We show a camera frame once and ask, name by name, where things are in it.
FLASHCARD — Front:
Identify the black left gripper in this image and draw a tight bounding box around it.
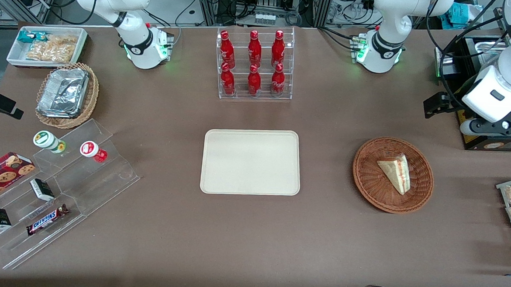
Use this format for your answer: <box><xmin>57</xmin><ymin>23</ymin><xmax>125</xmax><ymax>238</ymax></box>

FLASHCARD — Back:
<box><xmin>423</xmin><ymin>93</ymin><xmax>463</xmax><ymax>121</ymax></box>

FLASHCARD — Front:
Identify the triangular sandwich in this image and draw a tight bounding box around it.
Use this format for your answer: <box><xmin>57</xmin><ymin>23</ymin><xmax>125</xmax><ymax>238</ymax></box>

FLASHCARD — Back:
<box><xmin>375</xmin><ymin>152</ymin><xmax>412</xmax><ymax>196</ymax></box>

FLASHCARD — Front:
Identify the brown wicker basket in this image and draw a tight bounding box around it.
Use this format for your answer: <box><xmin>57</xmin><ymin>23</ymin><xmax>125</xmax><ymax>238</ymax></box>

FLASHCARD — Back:
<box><xmin>350</xmin><ymin>135</ymin><xmax>437</xmax><ymax>215</ymax></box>

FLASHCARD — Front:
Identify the beige plastic tray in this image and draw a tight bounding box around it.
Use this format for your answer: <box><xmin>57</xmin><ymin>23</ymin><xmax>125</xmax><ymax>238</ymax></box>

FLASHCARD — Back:
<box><xmin>200</xmin><ymin>126</ymin><xmax>304</xmax><ymax>199</ymax></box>

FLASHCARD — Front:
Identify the light wicker basket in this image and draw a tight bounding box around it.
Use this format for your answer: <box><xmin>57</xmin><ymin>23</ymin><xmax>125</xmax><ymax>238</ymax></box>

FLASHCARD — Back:
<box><xmin>34</xmin><ymin>60</ymin><xmax>101</xmax><ymax>131</ymax></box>

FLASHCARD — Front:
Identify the red cola bottle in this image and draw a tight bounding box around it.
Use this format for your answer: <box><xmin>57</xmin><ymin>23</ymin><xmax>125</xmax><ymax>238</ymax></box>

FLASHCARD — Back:
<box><xmin>247</xmin><ymin>64</ymin><xmax>263</xmax><ymax>96</ymax></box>
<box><xmin>270</xmin><ymin>62</ymin><xmax>287</xmax><ymax>96</ymax></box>
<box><xmin>271</xmin><ymin>29</ymin><xmax>287</xmax><ymax>69</ymax></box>
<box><xmin>218</xmin><ymin>30</ymin><xmax>237</xmax><ymax>69</ymax></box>
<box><xmin>247</xmin><ymin>29</ymin><xmax>263</xmax><ymax>69</ymax></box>
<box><xmin>220</xmin><ymin>62</ymin><xmax>237</xmax><ymax>97</ymax></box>

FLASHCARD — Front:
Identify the clear acrylic bottle rack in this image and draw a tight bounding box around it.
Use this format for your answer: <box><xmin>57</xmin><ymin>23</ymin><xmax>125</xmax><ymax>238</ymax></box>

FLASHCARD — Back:
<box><xmin>214</xmin><ymin>23</ymin><xmax>296</xmax><ymax>103</ymax></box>

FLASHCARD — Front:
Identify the red lid yogurt bottle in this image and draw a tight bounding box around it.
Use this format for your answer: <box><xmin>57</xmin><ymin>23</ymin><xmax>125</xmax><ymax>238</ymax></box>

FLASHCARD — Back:
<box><xmin>79</xmin><ymin>140</ymin><xmax>109</xmax><ymax>163</ymax></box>

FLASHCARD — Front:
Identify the clear acrylic step stand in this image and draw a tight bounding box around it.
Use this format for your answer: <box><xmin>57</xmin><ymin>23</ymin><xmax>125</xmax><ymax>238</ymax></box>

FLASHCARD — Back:
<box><xmin>0</xmin><ymin>114</ymin><xmax>144</xmax><ymax>277</ymax></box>

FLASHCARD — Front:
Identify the foil container stack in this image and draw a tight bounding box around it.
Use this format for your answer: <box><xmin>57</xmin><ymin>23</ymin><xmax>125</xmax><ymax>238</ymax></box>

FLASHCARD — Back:
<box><xmin>36</xmin><ymin>66</ymin><xmax>90</xmax><ymax>120</ymax></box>

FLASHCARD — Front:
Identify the clear bag of crackers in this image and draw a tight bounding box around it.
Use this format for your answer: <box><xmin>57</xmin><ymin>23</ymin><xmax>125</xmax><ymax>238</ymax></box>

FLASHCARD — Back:
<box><xmin>26</xmin><ymin>33</ymin><xmax>79</xmax><ymax>64</ymax></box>

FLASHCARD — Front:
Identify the green lid yogurt bottle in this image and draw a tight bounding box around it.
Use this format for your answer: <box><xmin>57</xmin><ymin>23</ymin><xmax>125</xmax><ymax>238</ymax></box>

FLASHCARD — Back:
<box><xmin>32</xmin><ymin>130</ymin><xmax>68</xmax><ymax>155</ymax></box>

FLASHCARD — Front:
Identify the snickers chocolate bar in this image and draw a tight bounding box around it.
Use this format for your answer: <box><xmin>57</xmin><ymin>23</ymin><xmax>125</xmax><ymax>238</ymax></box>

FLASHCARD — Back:
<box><xmin>25</xmin><ymin>202</ymin><xmax>70</xmax><ymax>238</ymax></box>

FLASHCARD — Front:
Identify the teal snack packet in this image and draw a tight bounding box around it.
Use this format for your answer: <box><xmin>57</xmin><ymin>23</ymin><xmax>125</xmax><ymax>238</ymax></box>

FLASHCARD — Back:
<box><xmin>17</xmin><ymin>30</ymin><xmax>48</xmax><ymax>45</ymax></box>

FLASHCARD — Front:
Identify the white rectangular snack bin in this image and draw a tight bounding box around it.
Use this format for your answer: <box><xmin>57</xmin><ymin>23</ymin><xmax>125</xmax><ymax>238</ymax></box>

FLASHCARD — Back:
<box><xmin>6</xmin><ymin>24</ymin><xmax>89</xmax><ymax>72</ymax></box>

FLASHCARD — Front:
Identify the red plaid cookie box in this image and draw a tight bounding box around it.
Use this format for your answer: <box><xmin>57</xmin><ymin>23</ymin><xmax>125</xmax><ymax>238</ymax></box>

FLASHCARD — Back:
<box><xmin>0</xmin><ymin>151</ymin><xmax>37</xmax><ymax>214</ymax></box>

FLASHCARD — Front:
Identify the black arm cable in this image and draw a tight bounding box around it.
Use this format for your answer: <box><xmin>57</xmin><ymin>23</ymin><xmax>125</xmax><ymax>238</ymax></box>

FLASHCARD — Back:
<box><xmin>422</xmin><ymin>0</ymin><xmax>511</xmax><ymax>110</ymax></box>

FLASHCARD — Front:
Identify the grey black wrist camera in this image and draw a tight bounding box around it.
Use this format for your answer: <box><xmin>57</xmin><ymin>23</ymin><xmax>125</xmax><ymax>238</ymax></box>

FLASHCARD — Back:
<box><xmin>459</xmin><ymin>114</ymin><xmax>511</xmax><ymax>140</ymax></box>

